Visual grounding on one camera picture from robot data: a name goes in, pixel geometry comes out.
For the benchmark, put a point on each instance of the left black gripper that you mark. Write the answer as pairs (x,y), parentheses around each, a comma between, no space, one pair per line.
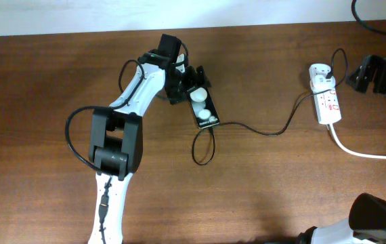
(192,81)

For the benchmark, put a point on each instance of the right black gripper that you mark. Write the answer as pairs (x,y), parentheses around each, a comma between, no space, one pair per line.
(384,70)

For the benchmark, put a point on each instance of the black smartphone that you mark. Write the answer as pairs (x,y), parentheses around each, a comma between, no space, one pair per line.
(203,108)

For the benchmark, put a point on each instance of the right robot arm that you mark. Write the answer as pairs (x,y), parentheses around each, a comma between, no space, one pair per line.
(366,222)

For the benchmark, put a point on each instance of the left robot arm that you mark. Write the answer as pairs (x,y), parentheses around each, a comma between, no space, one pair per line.
(116,146)

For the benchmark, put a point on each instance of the white USB charger plug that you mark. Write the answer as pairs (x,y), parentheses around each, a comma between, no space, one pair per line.
(320,83)

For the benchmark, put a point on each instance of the white power strip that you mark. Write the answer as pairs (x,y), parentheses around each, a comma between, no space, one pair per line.
(326,102)

